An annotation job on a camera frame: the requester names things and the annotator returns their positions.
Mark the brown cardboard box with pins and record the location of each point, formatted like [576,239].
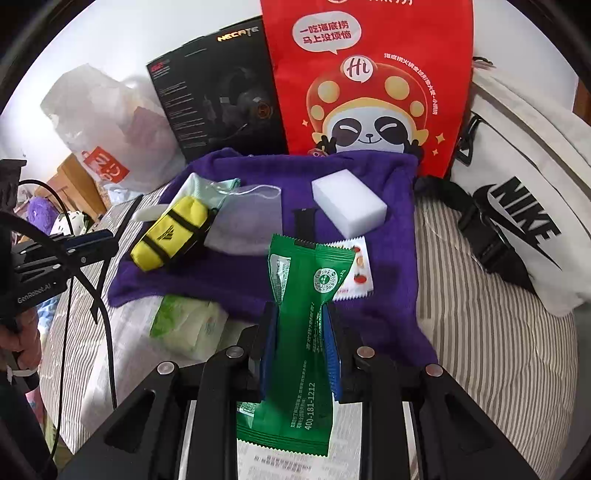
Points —
[76,187]

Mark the purple plush toy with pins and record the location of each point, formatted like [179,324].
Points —
[40,214]

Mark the person's left hand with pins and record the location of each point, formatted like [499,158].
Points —
[21,344]

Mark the white sponge block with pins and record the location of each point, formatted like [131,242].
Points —
[348,203]

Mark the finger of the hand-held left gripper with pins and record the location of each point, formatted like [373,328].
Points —
[92,247]

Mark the white fruit print packet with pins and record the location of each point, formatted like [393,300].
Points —
[358,272]

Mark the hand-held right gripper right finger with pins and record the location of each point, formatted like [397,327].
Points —
[333,355]

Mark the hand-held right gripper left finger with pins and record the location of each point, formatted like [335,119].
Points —
[268,355]

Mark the purple towel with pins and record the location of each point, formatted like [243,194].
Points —
[231,277]

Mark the printed paper sheet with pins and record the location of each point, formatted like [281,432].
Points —
[341,443]

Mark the white waist bag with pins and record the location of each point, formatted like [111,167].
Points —
[531,152]

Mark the white plastic shopping bag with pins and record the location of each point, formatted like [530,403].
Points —
[115,120]

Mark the person's left forearm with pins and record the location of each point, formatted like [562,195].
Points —
[23,429]

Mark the yellow zip pouch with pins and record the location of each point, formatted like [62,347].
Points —
[168,233]

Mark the red paper bag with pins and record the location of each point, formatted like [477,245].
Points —
[369,55]

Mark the green tissue pack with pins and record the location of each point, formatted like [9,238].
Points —
[189,325]

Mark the green snack packet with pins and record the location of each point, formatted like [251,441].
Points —
[295,360]

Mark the striped bed quilt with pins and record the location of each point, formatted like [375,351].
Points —
[485,346]

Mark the black headset box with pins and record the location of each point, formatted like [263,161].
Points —
[207,92]

